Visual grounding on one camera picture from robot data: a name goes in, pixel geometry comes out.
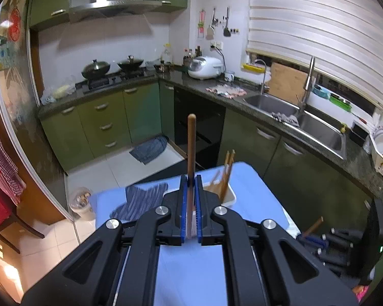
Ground blue bowl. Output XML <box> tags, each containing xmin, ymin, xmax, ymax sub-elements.
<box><xmin>313</xmin><ymin>84</ymin><xmax>331</xmax><ymax>98</ymax></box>

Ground cooking oil bottle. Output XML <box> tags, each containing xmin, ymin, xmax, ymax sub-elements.
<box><xmin>161</xmin><ymin>44</ymin><xmax>174</xmax><ymax>66</ymax></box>

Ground wooden cutting board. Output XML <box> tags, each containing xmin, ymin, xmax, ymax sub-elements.
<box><xmin>265</xmin><ymin>62</ymin><xmax>318</xmax><ymax>106</ymax></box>

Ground black gas stove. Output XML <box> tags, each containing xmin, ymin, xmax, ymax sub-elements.
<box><xmin>83</xmin><ymin>70</ymin><xmax>157</xmax><ymax>93</ymax></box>

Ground blue tablecloth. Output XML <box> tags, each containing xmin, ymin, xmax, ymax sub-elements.
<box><xmin>96</xmin><ymin>161</ymin><xmax>302</xmax><ymax>306</ymax></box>

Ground white rice cooker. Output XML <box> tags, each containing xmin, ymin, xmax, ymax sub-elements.
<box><xmin>188</xmin><ymin>56</ymin><xmax>225</xmax><ymax>80</ymax></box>

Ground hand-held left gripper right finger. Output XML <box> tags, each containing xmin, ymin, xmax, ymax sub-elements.
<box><xmin>195</xmin><ymin>175</ymin><xmax>360</xmax><ymax>306</ymax></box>

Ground glass sliding door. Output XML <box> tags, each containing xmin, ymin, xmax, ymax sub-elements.
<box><xmin>0</xmin><ymin>0</ymin><xmax>74</xmax><ymax>220</ymax></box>

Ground black countertop box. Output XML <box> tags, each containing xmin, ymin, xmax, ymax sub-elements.
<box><xmin>351</xmin><ymin>119</ymin><xmax>369</xmax><ymax>147</ymax></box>

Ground group of sauce bottles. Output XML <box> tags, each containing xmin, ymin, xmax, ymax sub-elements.
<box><xmin>183</xmin><ymin>46</ymin><xmax>202</xmax><ymax>66</ymax></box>

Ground white trash bin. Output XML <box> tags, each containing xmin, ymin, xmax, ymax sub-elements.
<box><xmin>68</xmin><ymin>187</ymin><xmax>96</xmax><ymax>221</ymax></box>

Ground wooden chair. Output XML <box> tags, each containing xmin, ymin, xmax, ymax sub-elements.
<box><xmin>0</xmin><ymin>185</ymin><xmax>45</xmax><ymax>254</ymax></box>

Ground white plastic utensil holder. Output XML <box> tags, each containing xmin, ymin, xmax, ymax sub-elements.
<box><xmin>191</xmin><ymin>180</ymin><xmax>237</xmax><ymax>236</ymax></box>

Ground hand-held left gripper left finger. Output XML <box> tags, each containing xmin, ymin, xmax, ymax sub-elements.
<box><xmin>21</xmin><ymin>175</ymin><xmax>190</xmax><ymax>306</ymax></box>

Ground red checkered apron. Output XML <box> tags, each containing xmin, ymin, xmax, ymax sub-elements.
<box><xmin>0</xmin><ymin>102</ymin><xmax>26</xmax><ymax>206</ymax></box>

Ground curved steel faucet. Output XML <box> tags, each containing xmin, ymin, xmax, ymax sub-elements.
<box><xmin>253</xmin><ymin>59</ymin><xmax>269</xmax><ymax>94</ymax></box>

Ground pink patterned cloth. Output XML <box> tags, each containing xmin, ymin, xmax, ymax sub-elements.
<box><xmin>206</xmin><ymin>84</ymin><xmax>248</xmax><ymax>98</ymax></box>

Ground green sink base cabinet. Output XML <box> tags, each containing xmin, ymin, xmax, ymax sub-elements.
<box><xmin>220</xmin><ymin>108</ymin><xmax>375</xmax><ymax>230</ymax></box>

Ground black built-in dishwasher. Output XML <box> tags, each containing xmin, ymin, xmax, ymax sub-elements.
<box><xmin>174</xmin><ymin>86</ymin><xmax>226</xmax><ymax>171</ymax></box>

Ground blue striped oven mitt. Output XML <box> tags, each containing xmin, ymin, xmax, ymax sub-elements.
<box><xmin>110</xmin><ymin>182</ymin><xmax>170</xmax><ymax>222</ymax></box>

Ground steel double sink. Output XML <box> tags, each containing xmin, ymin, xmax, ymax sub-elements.
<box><xmin>244</xmin><ymin>92</ymin><xmax>347</xmax><ymax>160</ymax></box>

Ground blue floor mat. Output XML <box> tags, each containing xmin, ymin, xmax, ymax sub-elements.
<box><xmin>129</xmin><ymin>135</ymin><xmax>170</xmax><ymax>165</ymax></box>

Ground long wooden chopstick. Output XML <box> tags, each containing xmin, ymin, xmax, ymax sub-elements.
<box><xmin>187</xmin><ymin>114</ymin><xmax>197</xmax><ymax>241</ymax></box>
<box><xmin>302</xmin><ymin>217</ymin><xmax>324</xmax><ymax>238</ymax></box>
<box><xmin>224</xmin><ymin>149</ymin><xmax>236</xmax><ymax>200</ymax></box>
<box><xmin>220</xmin><ymin>151</ymin><xmax>230</xmax><ymax>200</ymax></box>

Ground green stove base cabinet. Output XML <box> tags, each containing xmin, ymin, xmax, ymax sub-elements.
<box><xmin>38</xmin><ymin>81</ymin><xmax>176</xmax><ymax>173</ymax></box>

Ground black hanging spatula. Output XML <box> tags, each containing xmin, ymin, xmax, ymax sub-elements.
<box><xmin>223</xmin><ymin>6</ymin><xmax>232</xmax><ymax>37</ymax></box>

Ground green plastic container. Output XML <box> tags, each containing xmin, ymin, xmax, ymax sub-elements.
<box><xmin>329</xmin><ymin>94</ymin><xmax>353</xmax><ymax>112</ymax></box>

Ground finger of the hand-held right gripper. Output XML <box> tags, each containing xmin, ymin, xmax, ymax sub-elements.
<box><xmin>302</xmin><ymin>228</ymin><xmax>365</xmax><ymax>249</ymax></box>
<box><xmin>316</xmin><ymin>247</ymin><xmax>363</xmax><ymax>267</ymax></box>

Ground black wok with lid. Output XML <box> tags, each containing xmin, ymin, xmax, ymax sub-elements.
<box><xmin>81</xmin><ymin>59</ymin><xmax>111</xmax><ymax>80</ymax></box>

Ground grey rag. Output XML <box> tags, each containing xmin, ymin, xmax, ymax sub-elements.
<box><xmin>271</xmin><ymin>111</ymin><xmax>302</xmax><ymax>128</ymax></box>

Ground plastic bag with food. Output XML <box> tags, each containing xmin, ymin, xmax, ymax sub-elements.
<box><xmin>40</xmin><ymin>76</ymin><xmax>77</xmax><ymax>106</ymax></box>

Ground white window blind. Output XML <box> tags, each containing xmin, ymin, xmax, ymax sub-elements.
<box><xmin>246</xmin><ymin>0</ymin><xmax>383</xmax><ymax>109</ymax></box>

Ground tall steel faucet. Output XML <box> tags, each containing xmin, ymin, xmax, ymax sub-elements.
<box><xmin>298</xmin><ymin>56</ymin><xmax>316</xmax><ymax>115</ymax></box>

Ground red paper decoration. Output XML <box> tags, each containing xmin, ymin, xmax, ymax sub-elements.
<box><xmin>8</xmin><ymin>8</ymin><xmax>22</xmax><ymax>42</ymax></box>

